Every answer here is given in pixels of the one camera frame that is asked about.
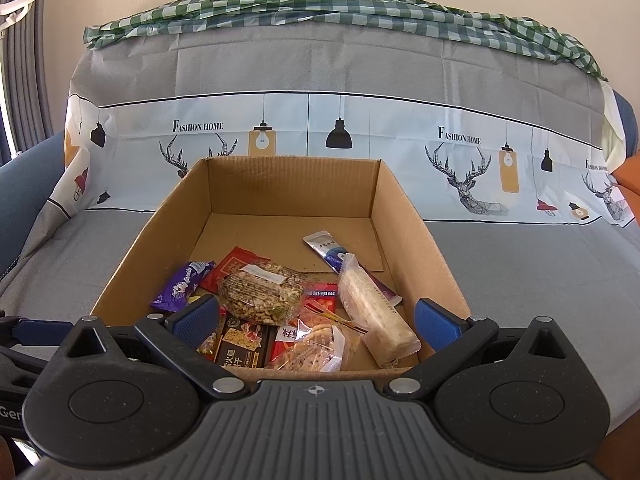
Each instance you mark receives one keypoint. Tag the dark brown biscuit packet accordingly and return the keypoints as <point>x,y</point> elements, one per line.
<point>245,342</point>

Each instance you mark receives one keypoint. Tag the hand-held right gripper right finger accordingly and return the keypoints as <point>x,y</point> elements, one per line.
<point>435,322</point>

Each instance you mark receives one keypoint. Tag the red orange snack packet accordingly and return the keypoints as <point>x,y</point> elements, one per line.
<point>320,302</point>

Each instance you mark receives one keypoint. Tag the cardboard box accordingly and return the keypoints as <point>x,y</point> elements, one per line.
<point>300,190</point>

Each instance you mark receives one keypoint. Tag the grey curtain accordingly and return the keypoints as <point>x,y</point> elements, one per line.
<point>25,85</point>

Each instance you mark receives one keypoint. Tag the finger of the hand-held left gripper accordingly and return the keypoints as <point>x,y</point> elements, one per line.
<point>40,332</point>

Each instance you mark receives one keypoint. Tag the clear peanut packet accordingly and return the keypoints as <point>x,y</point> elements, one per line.
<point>260,295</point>

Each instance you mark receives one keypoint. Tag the purple candy packet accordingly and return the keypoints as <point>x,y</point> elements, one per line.
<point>182,287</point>

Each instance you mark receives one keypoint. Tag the white clothes hanger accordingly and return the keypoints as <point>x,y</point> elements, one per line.
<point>15,10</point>

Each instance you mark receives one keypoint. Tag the red packet with gold label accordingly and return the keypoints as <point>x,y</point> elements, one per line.
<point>235,265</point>

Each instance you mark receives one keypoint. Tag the green label puffed rice bar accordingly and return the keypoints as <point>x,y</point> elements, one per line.
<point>375,320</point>

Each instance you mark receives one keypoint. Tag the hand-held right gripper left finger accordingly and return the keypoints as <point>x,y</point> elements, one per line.
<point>197,320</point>

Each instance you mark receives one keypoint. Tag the white blue stick packet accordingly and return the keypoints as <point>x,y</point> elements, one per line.
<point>325,249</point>

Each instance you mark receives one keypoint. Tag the clear cracker packet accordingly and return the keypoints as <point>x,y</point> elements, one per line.
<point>310,350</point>

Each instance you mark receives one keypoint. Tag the green checked cloth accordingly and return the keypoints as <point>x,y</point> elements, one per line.
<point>350,10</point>

